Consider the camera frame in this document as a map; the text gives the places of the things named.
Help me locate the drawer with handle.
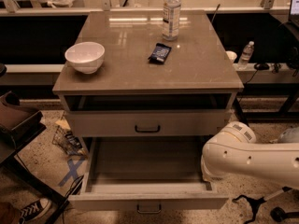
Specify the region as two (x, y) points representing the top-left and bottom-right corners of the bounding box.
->
(65, 110), (231, 137)
(69, 137), (228, 214)

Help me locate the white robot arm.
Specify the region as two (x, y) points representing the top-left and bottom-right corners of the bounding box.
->
(201, 121), (299, 189)

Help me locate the grey drawer cabinet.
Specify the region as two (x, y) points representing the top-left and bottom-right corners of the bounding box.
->
(51, 10), (245, 147)

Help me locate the dark blue snack packet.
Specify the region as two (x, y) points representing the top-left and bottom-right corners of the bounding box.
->
(148, 43), (172, 64)

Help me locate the white bowl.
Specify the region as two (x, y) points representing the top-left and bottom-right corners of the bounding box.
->
(64, 42), (106, 74)

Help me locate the white paper cup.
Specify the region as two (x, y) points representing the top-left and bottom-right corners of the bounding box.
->
(226, 50), (237, 63)

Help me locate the large clear water bottle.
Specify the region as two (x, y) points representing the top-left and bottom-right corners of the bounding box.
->
(163, 0), (181, 41)

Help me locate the small water bottle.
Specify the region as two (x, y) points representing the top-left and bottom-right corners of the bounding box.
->
(237, 41), (254, 70)

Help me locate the black computer mouse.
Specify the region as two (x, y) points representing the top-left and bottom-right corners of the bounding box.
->
(254, 63), (270, 71)

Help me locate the black side table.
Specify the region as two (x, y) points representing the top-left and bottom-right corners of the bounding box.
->
(0, 91), (83, 224)

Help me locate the black and white sneaker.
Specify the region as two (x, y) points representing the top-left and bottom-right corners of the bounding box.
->
(18, 198), (52, 224)

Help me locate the black chair base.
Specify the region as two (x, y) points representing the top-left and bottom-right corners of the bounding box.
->
(233, 187), (299, 224)

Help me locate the wire basket on floor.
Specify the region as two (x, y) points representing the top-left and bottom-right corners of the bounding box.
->
(52, 126), (82, 156)

